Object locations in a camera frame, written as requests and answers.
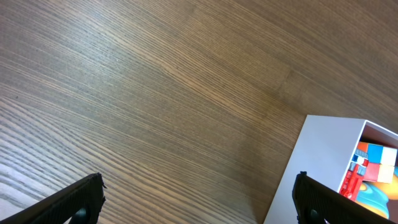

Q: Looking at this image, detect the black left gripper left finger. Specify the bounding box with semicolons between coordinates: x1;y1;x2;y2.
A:
1;173;106;224

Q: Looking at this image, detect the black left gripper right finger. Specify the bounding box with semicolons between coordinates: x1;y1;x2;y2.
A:
292;172;394;224

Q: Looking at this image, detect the orange blue duck toy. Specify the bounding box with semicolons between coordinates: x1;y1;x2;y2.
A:
356;167;397;223

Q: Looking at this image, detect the white cardboard box pink inside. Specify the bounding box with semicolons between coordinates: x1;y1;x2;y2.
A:
264;115;397;224

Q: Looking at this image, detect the colourful puzzle cube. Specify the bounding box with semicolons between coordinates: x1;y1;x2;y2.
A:
364;144;397;184

